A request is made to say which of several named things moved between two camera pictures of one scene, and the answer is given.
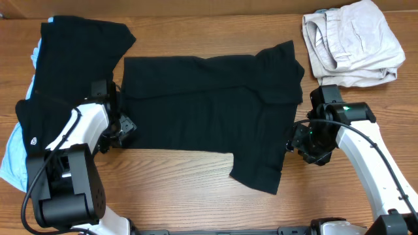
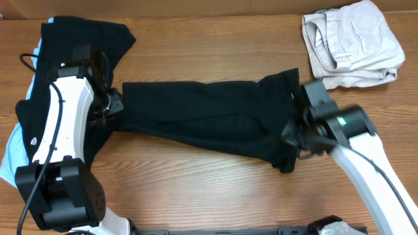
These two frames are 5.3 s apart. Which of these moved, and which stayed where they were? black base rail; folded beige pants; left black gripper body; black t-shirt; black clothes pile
Moved: black t-shirt; left black gripper body
Stayed: black base rail; folded beige pants; black clothes pile
